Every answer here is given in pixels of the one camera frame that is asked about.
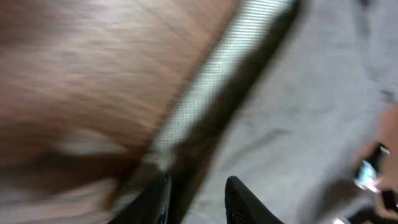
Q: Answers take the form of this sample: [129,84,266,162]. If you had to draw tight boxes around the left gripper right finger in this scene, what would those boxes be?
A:
[224,176,284,224]

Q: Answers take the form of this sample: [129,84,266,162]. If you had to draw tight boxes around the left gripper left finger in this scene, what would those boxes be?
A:
[108,174,171,224]

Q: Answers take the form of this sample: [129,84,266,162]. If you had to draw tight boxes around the grey shorts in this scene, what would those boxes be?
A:
[114,0,398,224]

